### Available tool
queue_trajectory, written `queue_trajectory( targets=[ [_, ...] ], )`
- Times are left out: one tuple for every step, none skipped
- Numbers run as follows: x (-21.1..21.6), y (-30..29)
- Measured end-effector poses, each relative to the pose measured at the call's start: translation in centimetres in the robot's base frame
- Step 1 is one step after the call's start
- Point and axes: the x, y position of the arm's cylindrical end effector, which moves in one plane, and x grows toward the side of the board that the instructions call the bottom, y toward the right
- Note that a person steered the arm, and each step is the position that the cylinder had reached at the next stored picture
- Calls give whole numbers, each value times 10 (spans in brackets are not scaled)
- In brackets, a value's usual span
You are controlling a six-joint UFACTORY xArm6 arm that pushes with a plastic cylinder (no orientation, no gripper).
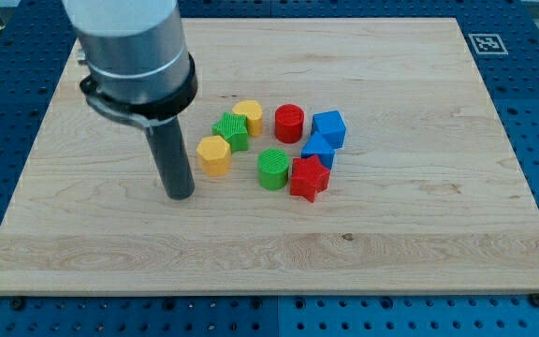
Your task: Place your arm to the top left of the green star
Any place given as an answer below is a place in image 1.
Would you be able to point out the yellow hexagon block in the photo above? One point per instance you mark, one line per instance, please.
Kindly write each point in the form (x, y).
(214, 156)

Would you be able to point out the white fiducial marker tag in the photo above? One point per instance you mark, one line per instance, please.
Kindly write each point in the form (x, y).
(487, 44)

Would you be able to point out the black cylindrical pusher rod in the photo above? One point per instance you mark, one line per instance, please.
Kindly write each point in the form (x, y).
(170, 156)

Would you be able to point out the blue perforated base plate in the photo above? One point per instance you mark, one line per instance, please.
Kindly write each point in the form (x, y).
(34, 46)

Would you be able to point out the red cylinder block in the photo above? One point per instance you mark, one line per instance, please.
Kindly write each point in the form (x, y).
(288, 123)

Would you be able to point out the green cylinder block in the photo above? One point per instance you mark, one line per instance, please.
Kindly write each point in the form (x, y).
(273, 167)

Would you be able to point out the green star block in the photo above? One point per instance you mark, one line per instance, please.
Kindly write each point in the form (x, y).
(232, 128)

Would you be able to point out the yellow heart block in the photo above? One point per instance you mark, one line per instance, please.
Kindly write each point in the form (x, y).
(253, 113)

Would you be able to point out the blue cube block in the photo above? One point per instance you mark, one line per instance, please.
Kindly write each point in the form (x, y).
(331, 126)

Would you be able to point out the light wooden board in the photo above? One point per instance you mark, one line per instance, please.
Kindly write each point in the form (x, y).
(426, 196)

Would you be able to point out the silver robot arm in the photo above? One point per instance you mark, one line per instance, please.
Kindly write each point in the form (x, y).
(141, 73)

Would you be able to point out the red star block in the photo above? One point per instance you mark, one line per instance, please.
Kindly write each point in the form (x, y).
(309, 177)

